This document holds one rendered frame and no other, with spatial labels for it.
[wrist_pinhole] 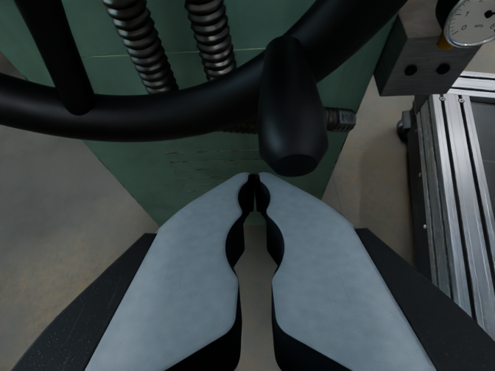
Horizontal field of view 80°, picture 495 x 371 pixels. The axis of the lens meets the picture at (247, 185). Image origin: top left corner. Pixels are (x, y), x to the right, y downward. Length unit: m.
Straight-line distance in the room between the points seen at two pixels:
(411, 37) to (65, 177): 1.02
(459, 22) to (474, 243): 0.50
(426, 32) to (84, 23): 0.35
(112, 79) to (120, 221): 0.60
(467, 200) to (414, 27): 0.48
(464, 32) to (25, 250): 1.07
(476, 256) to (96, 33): 0.72
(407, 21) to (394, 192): 0.68
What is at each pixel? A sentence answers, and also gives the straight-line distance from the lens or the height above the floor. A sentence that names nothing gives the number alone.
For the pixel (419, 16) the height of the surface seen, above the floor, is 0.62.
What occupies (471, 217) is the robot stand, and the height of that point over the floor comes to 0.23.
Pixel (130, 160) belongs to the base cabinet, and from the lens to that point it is 0.58.
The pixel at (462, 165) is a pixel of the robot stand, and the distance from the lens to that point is 0.82.
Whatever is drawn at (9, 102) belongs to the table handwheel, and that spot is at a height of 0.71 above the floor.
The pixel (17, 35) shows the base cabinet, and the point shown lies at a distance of 0.44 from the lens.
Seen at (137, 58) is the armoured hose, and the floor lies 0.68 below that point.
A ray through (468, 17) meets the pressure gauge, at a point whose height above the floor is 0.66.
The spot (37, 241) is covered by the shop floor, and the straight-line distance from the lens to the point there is 1.08.
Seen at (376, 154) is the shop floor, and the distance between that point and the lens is 1.04.
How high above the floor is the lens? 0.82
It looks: 62 degrees down
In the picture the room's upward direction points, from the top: 6 degrees counter-clockwise
